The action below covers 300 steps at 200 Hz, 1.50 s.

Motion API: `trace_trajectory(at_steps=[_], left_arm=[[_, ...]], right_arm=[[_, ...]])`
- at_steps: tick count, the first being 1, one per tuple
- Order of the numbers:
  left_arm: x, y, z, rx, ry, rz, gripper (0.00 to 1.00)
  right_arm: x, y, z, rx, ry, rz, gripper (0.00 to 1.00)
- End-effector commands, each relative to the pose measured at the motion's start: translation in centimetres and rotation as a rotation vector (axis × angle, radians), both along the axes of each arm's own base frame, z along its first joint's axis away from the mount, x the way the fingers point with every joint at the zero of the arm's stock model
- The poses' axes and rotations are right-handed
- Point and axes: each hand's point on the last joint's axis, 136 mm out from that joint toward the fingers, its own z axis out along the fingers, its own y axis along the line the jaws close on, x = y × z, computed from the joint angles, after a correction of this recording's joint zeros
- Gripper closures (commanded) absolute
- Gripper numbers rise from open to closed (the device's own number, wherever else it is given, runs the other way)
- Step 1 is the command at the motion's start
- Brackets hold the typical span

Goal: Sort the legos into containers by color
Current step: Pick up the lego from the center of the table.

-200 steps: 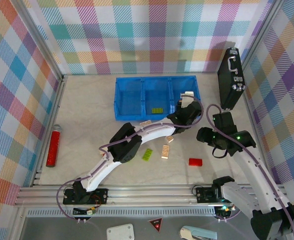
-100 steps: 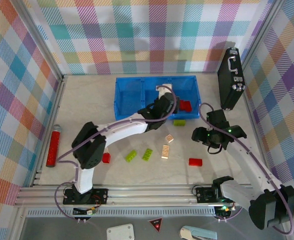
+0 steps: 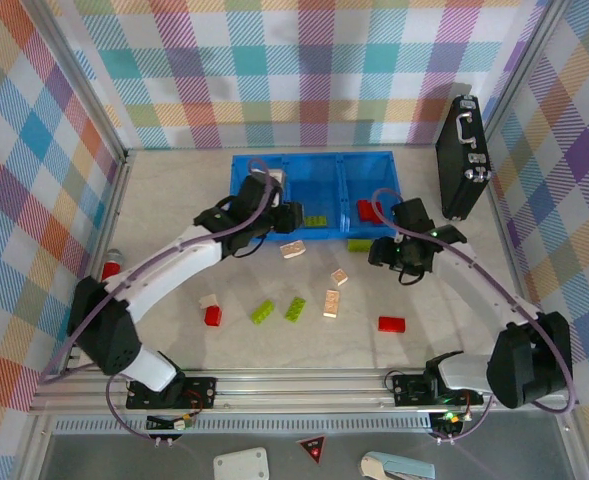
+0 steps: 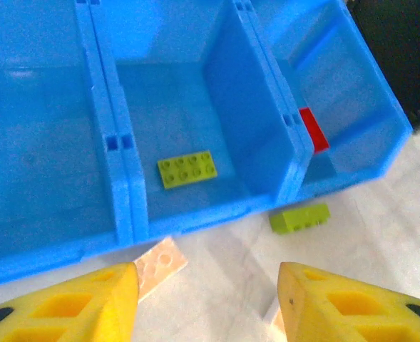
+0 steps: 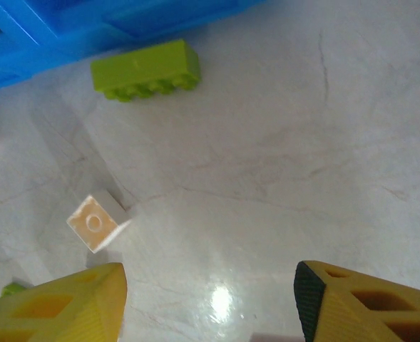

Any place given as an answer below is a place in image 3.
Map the black briefcase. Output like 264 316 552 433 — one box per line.
434 94 493 223

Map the red cylinder with silver cap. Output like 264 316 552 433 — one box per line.
100 247 126 282

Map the small circuit board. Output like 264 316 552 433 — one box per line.
429 409 464 437
145 411 196 432

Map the perforated metal strip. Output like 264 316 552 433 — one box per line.
52 416 436 436

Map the red triangle sign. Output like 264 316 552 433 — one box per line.
295 434 328 465

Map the white square plate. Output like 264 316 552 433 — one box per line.
212 446 270 480

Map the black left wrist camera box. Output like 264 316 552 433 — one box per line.
237 173 276 214

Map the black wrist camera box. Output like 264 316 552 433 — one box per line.
391 198 436 232
237 173 276 214

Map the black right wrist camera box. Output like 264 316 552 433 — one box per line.
391 198 436 232

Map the aluminium frame rail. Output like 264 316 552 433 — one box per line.
27 368 573 417

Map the purple cable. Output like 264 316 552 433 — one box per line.
372 188 579 445
38 158 283 446

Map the aluminium frame post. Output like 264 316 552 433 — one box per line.
486 0 573 134
23 0 131 164

